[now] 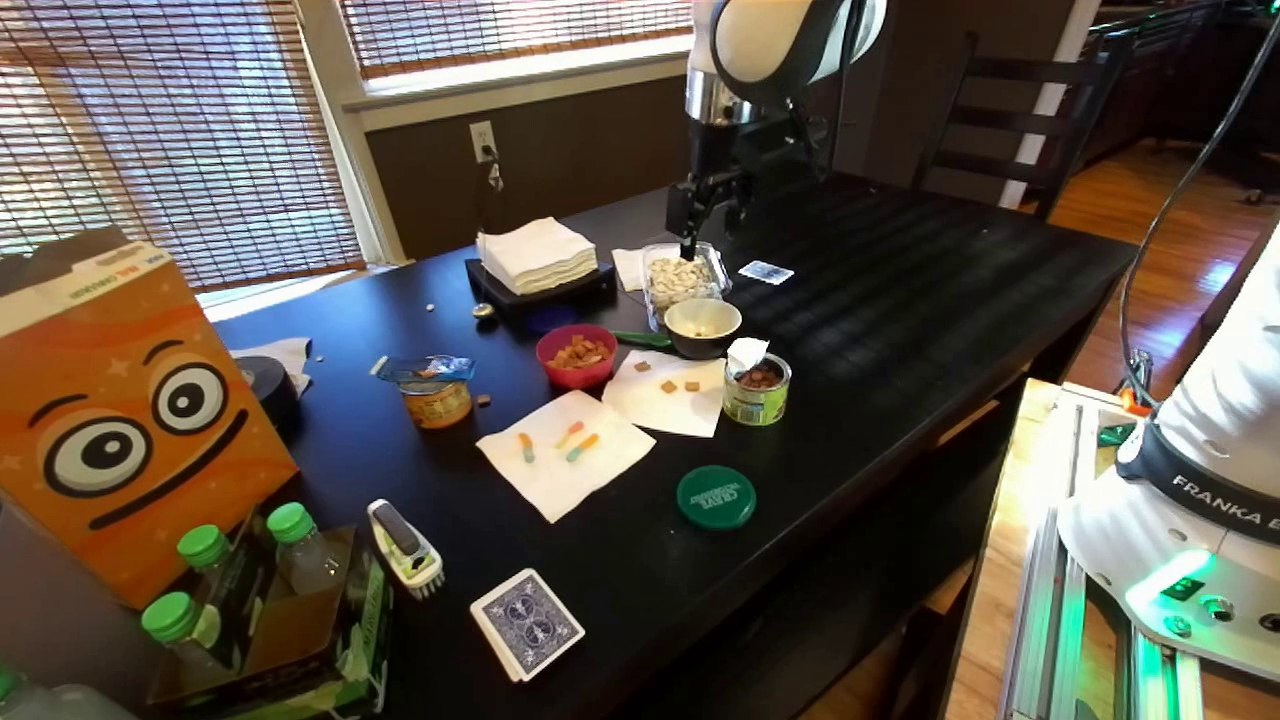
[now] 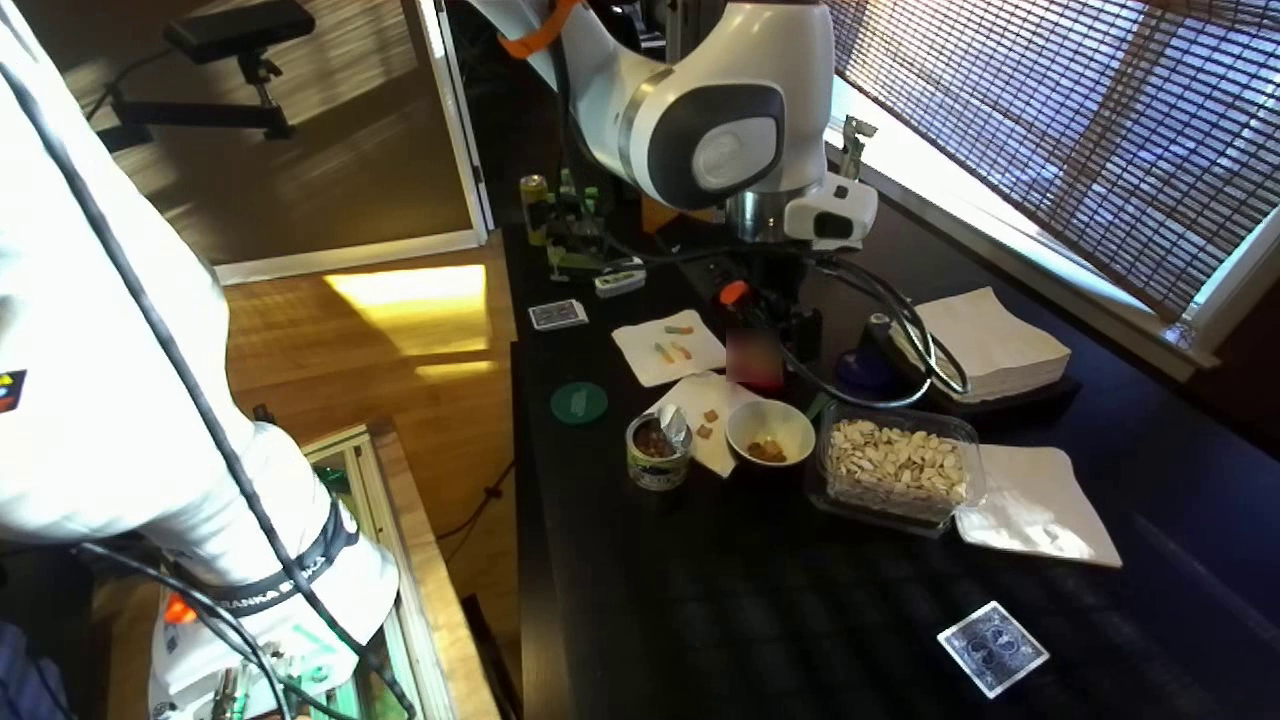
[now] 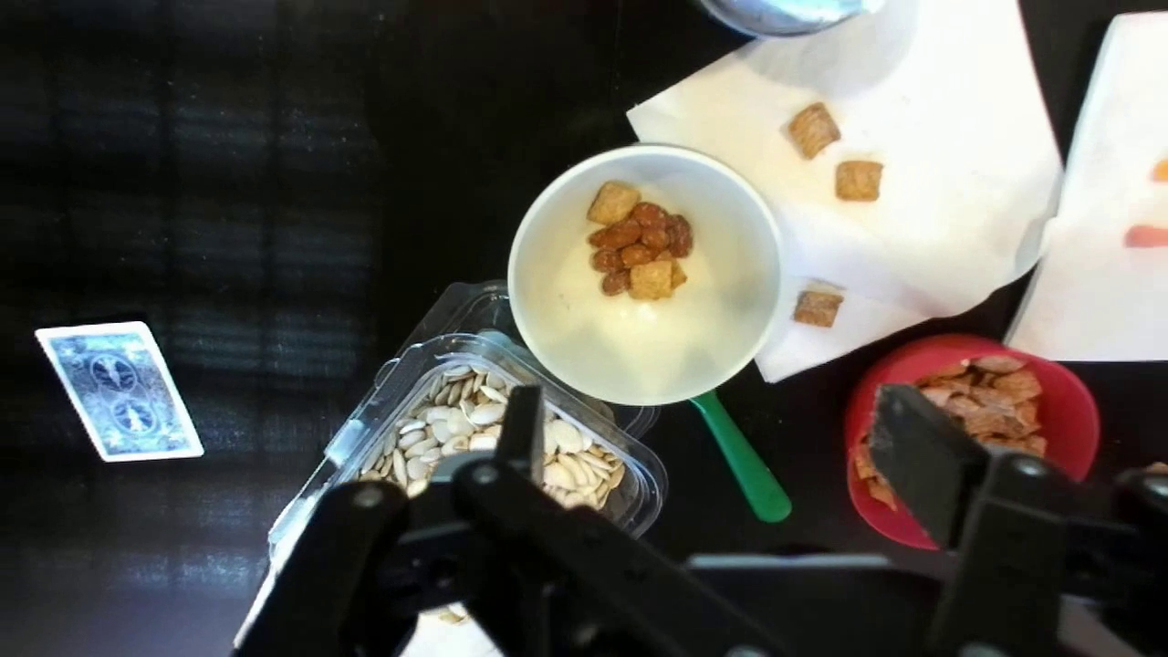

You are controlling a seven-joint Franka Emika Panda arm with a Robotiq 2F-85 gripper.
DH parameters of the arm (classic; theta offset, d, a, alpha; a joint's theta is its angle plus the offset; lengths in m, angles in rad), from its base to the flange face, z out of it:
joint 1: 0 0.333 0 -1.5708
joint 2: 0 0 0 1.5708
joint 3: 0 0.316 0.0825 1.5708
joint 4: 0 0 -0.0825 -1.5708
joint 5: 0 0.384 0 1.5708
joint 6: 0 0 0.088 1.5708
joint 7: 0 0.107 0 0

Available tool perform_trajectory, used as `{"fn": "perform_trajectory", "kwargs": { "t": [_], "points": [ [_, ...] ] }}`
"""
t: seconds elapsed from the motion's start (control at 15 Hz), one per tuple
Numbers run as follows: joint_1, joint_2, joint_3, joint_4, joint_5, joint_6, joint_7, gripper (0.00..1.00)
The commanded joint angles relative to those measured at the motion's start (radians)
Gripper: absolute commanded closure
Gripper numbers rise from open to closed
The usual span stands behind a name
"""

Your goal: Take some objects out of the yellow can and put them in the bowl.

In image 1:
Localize yellow green snack can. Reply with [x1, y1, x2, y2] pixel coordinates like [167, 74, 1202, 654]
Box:
[718, 331, 796, 431]

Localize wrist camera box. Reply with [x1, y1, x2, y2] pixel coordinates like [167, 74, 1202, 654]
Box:
[772, 115, 835, 182]

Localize stack of white napkins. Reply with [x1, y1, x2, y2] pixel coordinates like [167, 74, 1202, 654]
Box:
[470, 212, 602, 298]

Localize blue playing card box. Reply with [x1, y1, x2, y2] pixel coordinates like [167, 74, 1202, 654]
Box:
[735, 254, 801, 290]

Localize brown bamboo window blind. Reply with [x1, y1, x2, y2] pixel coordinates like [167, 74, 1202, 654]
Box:
[336, 0, 703, 79]
[0, 0, 368, 297]

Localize black tape roll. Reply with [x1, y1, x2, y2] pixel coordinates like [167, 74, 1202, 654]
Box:
[234, 351, 302, 436]

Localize white bowl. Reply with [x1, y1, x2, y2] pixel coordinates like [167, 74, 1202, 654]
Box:
[658, 297, 746, 359]

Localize dark wooden chair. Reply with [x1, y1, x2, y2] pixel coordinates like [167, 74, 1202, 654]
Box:
[910, 30, 1133, 225]

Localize white popcorn pile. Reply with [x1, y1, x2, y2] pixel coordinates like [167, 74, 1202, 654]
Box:
[643, 254, 715, 310]

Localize wooden robot mount table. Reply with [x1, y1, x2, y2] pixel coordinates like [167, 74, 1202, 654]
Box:
[996, 375, 1280, 720]

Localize clear plastic popcorn container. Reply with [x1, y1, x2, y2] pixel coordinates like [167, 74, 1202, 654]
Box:
[639, 242, 731, 334]

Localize green bottle pack carton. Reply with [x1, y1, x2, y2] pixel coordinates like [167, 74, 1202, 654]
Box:
[137, 531, 392, 720]

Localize green capped plastic bottle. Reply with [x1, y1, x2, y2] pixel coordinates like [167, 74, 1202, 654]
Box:
[137, 588, 230, 672]
[263, 501, 350, 602]
[177, 518, 263, 633]

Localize white napkin with gummy worms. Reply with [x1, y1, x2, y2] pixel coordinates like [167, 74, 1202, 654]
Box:
[470, 386, 658, 528]

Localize blue playing card deck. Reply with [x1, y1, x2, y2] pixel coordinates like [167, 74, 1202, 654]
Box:
[467, 562, 591, 689]

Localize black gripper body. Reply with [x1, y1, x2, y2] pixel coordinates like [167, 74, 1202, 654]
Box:
[662, 119, 792, 238]

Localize black tray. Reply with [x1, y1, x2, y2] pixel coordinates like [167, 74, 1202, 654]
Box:
[463, 254, 619, 322]

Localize white wall outlet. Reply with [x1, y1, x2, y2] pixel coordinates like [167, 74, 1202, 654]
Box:
[467, 115, 511, 196]

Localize orange cereal box with face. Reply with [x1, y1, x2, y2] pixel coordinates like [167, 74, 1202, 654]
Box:
[0, 227, 302, 610]

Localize small glass jar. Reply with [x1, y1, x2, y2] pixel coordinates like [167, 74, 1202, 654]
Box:
[392, 351, 481, 436]

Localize green plastic lid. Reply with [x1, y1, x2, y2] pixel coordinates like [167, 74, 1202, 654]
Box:
[672, 459, 760, 535]

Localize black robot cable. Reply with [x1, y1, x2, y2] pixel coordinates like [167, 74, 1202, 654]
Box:
[1116, 52, 1280, 405]

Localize red bowl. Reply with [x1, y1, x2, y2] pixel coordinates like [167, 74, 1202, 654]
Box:
[530, 318, 623, 393]

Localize orange snacks in red bowl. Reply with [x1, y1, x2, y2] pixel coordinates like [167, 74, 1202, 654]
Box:
[542, 334, 612, 375]

